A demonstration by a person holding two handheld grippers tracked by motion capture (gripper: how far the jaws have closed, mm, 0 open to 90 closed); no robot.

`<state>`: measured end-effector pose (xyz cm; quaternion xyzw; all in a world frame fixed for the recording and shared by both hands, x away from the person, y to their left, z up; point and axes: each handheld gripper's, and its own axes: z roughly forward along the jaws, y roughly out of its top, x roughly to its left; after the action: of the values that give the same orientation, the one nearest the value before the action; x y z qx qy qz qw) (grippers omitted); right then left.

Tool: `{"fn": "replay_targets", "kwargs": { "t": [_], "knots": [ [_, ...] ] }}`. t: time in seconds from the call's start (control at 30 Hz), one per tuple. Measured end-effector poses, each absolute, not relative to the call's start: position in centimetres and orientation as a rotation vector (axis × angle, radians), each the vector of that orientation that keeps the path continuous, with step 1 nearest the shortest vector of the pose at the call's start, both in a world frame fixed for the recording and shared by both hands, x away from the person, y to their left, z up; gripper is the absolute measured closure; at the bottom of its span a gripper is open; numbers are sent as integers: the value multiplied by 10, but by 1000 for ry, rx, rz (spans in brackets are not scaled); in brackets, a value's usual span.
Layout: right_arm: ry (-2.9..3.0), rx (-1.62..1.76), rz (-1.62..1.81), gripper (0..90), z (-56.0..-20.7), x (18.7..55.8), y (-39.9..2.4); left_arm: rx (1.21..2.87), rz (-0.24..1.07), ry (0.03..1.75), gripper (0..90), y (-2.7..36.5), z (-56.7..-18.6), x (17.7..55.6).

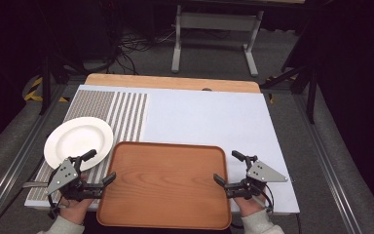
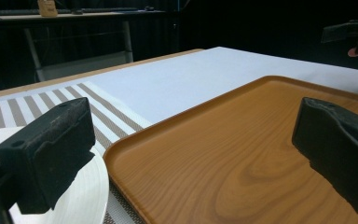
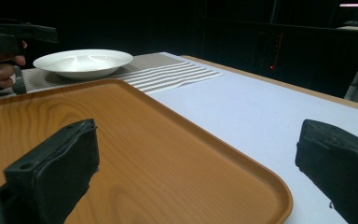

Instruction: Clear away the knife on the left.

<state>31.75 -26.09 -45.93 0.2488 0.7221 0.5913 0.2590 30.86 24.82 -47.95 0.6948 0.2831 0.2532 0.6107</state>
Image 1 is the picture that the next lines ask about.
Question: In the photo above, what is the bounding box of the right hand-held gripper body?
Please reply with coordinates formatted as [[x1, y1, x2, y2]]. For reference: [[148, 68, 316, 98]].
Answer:
[[225, 155, 289, 201]]

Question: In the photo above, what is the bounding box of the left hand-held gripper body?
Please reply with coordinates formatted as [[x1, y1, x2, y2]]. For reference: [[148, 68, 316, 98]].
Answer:
[[46, 156, 105, 201]]

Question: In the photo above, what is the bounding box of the white round plate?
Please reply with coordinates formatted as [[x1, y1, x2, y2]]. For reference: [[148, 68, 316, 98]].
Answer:
[[43, 116, 115, 173]]

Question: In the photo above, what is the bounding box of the brown wooden tray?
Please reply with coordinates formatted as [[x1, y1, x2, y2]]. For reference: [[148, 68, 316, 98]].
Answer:
[[95, 140, 233, 231]]

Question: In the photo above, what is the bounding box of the person's right hand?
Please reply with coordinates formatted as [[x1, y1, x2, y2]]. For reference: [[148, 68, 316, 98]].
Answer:
[[233, 185, 271, 218]]

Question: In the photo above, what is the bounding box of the person's left hand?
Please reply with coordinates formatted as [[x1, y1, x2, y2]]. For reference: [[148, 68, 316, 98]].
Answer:
[[58, 174, 95, 226]]

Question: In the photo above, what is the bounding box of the white table cover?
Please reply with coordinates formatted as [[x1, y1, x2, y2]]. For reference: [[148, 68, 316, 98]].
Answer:
[[23, 84, 301, 215]]

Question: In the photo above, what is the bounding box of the grey striped placemat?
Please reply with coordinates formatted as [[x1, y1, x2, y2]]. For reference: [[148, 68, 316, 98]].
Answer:
[[26, 90, 149, 203]]

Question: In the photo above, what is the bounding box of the black metal stand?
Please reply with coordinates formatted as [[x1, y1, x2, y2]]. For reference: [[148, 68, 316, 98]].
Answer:
[[260, 61, 319, 125], [38, 54, 89, 116]]

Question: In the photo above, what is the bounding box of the yellow black hazard tape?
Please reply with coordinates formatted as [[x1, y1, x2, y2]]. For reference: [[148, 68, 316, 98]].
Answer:
[[23, 76, 70, 103]]

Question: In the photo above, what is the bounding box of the light wooden table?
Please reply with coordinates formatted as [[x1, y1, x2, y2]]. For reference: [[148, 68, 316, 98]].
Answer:
[[84, 73, 262, 95]]

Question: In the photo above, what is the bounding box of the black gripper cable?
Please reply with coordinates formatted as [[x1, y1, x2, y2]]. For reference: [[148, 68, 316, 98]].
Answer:
[[46, 191, 62, 219], [258, 185, 276, 215]]

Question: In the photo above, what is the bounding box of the aluminium rail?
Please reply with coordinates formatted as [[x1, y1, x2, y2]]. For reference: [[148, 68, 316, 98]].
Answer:
[[292, 93, 364, 234], [0, 83, 68, 230]]

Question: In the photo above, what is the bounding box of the bundle of black floor cables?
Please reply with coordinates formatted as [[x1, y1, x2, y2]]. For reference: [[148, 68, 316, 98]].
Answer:
[[108, 27, 176, 76]]

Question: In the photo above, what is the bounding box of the grey metal desk frame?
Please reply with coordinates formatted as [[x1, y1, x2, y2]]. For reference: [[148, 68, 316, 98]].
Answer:
[[170, 4, 265, 78]]

